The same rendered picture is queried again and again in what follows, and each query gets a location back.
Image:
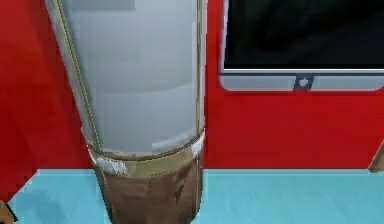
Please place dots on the brown dark object corner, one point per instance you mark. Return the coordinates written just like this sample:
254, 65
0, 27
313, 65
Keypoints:
6, 213

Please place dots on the grey framed television set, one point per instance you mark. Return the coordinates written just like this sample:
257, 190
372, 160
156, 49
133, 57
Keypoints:
300, 36

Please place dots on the brown wooden furniture piece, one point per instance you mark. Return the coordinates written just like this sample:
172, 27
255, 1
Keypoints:
378, 161

